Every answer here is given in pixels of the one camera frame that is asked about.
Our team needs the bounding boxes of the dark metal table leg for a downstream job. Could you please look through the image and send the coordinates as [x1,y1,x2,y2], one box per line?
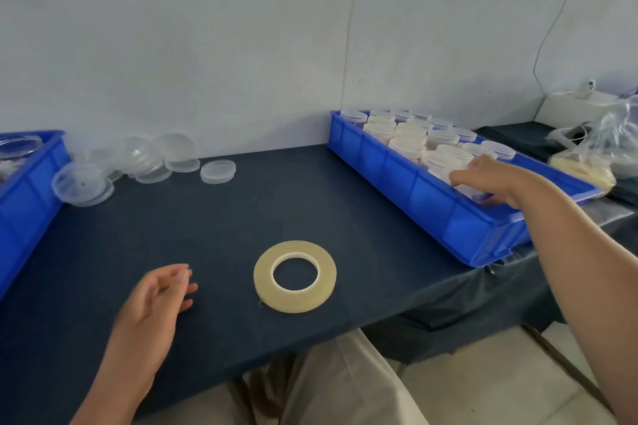
[520,324,617,416]

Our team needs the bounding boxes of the thin white cable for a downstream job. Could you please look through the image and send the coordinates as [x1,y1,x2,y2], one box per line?
[532,0,580,94]

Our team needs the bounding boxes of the person's right forearm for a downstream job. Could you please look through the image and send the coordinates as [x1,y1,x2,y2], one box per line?
[515,173,638,425]

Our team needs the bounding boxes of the rows of stacked petri dishes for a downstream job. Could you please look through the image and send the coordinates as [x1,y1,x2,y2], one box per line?
[340,108,517,191]

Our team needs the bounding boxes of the single white-filled petri dish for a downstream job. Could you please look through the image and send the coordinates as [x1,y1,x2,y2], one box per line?
[451,183,495,204]

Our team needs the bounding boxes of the person's left hand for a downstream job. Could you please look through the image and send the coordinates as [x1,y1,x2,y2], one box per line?
[103,264,198,375]

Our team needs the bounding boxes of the pile of empty clear lids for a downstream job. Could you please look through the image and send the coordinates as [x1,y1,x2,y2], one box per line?
[51,132,237,208]

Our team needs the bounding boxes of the clear plastic bag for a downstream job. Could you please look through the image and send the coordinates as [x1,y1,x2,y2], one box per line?
[547,100,638,192]

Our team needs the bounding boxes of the roll of clear tape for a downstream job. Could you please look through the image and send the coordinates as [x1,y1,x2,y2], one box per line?
[253,241,338,314]

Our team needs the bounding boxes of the person's right hand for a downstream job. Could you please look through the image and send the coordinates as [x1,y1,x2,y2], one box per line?
[449,155,537,211]

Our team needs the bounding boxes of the blue plastic tray with dishes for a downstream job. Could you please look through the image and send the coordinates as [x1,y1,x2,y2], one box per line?
[327,110,605,268]

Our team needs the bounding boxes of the dark blue table cloth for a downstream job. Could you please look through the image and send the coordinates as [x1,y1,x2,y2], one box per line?
[0,143,569,425]

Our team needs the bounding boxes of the white rectangular box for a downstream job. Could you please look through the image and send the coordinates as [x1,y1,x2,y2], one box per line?
[535,89,635,130]

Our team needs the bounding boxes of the person's left forearm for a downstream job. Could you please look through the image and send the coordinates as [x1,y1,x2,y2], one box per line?
[70,340,162,425]

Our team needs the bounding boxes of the clear dish in tray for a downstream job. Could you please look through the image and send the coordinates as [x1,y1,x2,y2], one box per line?
[0,135,44,162]

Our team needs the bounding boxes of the person's beige trousers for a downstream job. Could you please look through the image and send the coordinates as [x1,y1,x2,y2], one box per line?
[135,329,430,425]

